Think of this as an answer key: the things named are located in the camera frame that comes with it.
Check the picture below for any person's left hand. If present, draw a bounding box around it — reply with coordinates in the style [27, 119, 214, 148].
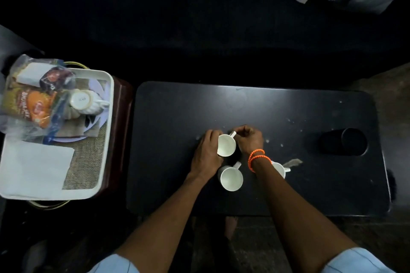
[188, 129, 225, 182]

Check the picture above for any person's right hand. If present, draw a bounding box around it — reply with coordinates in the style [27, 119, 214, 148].
[229, 125, 264, 156]

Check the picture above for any white ceramic cup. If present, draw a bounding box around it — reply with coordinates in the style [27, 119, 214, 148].
[217, 161, 244, 192]
[217, 131, 238, 157]
[68, 89, 110, 115]
[271, 161, 291, 179]

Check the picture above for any person's left forearm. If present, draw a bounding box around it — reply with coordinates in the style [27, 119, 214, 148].
[115, 172, 210, 273]

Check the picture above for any person's right forearm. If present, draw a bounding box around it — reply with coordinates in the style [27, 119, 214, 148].
[253, 157, 359, 273]

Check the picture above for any dark brown stool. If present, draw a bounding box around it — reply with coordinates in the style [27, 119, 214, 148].
[95, 76, 134, 199]

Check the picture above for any white plastic tray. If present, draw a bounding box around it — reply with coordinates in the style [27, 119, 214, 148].
[0, 67, 115, 202]

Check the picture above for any black cup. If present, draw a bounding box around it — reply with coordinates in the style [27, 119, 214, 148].
[320, 128, 368, 157]

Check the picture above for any burlap mat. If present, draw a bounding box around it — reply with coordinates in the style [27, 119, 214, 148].
[62, 122, 108, 191]

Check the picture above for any light blue left sleeve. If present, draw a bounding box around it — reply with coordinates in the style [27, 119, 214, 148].
[87, 254, 140, 273]

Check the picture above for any light blue sleeve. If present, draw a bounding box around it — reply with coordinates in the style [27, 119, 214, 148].
[321, 247, 397, 273]
[87, 254, 140, 273]

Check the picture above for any dark red packet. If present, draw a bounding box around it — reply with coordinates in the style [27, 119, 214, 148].
[39, 66, 76, 91]

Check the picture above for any light blue right sleeve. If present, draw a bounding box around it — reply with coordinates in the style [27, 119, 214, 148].
[321, 247, 397, 273]

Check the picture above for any orange snack packet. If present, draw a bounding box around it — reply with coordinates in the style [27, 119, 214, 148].
[1, 87, 57, 129]

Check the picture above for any white paper napkin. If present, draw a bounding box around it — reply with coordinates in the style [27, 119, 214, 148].
[0, 137, 75, 191]

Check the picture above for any white box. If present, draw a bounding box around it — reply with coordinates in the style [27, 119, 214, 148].
[15, 62, 52, 88]

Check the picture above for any clear plastic bag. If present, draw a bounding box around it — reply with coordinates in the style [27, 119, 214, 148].
[0, 54, 76, 145]

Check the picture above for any orange bead bracelet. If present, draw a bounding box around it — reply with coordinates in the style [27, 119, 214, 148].
[247, 149, 266, 168]
[249, 154, 272, 173]

